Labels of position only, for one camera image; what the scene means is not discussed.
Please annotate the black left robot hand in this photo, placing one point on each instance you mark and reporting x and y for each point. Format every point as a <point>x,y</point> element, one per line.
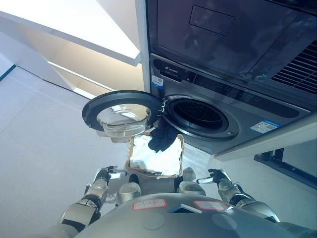
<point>105,174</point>

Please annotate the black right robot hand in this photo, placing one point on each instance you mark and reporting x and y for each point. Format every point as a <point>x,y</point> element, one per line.
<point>218,175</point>

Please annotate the black garment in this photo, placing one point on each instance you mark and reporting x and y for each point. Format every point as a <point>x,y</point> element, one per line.
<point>162,138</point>

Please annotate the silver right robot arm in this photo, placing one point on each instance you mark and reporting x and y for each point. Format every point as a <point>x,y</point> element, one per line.
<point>244,199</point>

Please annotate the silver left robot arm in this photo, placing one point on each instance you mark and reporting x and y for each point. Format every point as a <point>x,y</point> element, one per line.
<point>84,208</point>

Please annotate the brown woven laundry basket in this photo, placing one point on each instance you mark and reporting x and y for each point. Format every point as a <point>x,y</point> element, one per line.
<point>182,158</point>

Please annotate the white clothes pile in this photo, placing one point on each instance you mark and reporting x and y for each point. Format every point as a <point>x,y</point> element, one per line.
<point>158,160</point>

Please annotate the grey front-load washing machine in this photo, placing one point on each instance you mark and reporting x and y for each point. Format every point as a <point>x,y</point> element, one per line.
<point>247,109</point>

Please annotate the silver left robot leg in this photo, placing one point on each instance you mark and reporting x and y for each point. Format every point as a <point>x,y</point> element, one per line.
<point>128,192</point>

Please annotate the silver robot leg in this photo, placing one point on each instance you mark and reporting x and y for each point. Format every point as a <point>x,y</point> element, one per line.
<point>128,192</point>
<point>190,188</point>

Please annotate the silver right robot leg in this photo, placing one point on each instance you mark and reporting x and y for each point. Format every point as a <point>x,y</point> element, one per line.
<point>190,188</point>

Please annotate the grey robot torso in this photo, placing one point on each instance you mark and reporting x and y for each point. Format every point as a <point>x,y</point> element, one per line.
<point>173,218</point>

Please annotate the round washer door glass bowl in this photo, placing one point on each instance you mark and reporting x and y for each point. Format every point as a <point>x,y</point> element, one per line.
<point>119,109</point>

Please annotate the blue white energy sticker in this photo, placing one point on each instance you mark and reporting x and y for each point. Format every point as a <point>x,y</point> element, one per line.
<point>266,127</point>

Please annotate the white barcode sticker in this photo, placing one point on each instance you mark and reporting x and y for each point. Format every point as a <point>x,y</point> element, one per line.
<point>157,80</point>

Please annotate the white cabinet side panel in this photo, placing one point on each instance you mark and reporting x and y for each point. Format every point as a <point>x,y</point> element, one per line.
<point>142,44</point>

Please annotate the dark grey dryer unit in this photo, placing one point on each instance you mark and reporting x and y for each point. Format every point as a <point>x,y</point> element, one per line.
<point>223,37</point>

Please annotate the white stepped shelf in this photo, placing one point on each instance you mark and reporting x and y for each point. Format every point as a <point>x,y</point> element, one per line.
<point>74,32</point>

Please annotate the black metal frame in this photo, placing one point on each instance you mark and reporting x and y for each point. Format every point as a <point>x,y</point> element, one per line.
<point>287,166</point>

